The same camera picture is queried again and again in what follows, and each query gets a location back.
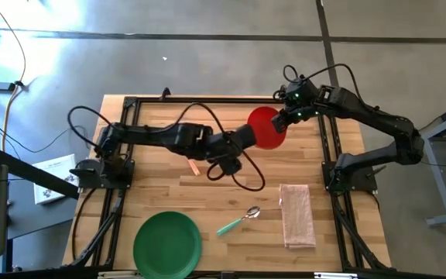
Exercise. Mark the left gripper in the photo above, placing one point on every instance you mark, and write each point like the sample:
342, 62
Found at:
244, 137

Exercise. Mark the grey metal table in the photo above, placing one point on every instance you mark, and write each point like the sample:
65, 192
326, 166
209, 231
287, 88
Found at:
440, 182

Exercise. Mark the small orange stick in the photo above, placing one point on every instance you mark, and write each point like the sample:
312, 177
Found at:
194, 168

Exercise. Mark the black desk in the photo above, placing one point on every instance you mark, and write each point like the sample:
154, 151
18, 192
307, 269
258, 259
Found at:
33, 217

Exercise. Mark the green plate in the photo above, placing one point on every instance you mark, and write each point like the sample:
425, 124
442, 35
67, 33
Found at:
167, 246

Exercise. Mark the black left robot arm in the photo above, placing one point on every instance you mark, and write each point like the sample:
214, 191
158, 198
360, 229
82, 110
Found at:
161, 135

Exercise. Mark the silver bracket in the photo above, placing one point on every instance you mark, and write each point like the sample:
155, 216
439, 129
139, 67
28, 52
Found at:
335, 276
116, 275

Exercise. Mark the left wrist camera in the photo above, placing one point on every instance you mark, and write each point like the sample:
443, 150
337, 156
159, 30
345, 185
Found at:
228, 164

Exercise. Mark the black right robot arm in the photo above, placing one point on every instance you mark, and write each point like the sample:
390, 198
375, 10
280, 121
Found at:
381, 118

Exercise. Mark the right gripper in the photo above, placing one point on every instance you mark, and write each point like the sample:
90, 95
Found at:
300, 114

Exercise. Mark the red bowl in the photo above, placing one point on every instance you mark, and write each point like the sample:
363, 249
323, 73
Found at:
263, 133

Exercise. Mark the small black frame clip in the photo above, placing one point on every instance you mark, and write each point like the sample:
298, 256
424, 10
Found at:
165, 94

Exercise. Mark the black aluminium table frame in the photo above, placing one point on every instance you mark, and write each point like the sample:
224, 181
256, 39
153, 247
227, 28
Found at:
207, 100

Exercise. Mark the white printed box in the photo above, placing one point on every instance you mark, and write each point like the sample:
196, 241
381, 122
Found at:
58, 166

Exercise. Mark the beige napkin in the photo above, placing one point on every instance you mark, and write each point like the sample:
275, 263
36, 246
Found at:
296, 217

